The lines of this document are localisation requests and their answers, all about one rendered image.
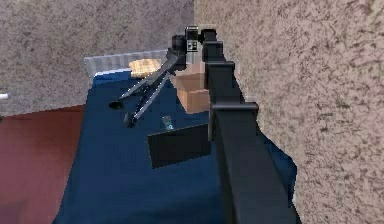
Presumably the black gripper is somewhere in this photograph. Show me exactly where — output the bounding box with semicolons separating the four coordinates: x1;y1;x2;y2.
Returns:
108;34;188;129

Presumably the black laptop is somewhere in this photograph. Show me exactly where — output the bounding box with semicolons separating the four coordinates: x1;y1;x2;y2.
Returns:
146;122;212;170

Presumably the blue bed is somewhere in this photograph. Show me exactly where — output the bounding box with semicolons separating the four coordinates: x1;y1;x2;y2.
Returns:
52;49;298;224

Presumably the yellow checked pillow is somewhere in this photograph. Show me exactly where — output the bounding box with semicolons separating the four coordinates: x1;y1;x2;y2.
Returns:
128;58;163;79

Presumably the brown cardboard box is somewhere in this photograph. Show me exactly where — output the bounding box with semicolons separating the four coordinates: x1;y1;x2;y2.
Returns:
169;63;212;115

